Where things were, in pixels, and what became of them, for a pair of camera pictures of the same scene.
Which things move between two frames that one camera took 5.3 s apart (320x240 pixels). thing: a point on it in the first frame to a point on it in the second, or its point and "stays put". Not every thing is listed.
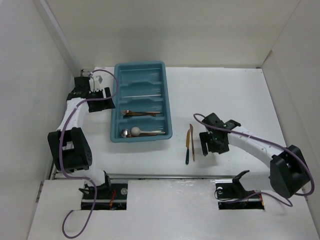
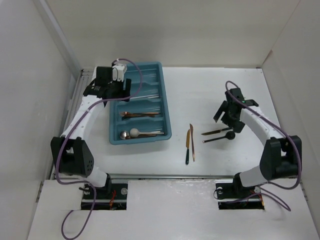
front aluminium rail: [172, 177] stays put
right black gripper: [204, 137] to [237, 125]
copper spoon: [129, 135] stays put
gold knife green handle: [187, 147] stays put
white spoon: [136, 131] stays put
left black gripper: [105, 104] to [122, 93]
